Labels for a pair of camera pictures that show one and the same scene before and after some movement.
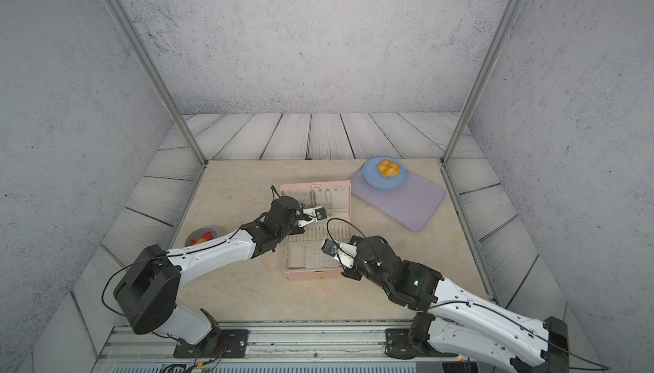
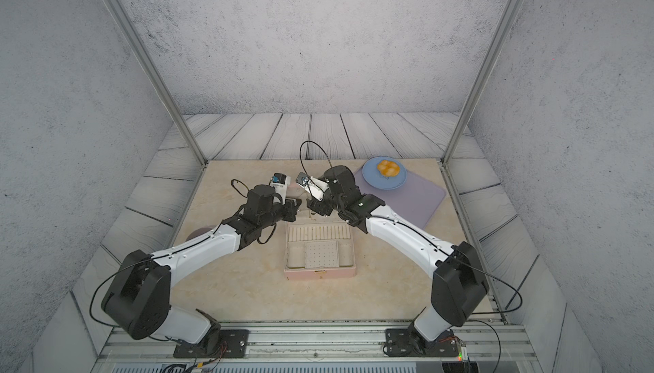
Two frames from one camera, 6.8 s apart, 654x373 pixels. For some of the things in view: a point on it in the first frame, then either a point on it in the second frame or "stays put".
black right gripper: x=351 y=273 → x=319 y=207
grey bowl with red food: x=200 y=234 stays put
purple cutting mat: x=411 y=204 stays put
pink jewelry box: x=305 y=258 stays put
